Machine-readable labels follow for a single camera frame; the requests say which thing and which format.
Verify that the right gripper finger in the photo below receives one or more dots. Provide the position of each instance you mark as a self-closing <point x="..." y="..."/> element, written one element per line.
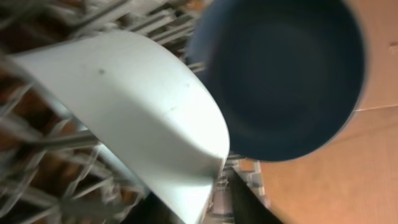
<point x="247" y="208"/>

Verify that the dark blue plate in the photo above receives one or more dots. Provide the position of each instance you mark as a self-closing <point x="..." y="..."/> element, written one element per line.
<point x="286" y="74"/>

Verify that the light blue bowl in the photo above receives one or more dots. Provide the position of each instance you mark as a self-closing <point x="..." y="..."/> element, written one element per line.
<point x="146" y="106"/>

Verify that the grey dishwasher rack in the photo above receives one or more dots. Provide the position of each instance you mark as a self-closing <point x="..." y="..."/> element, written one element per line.
<point x="53" y="168"/>

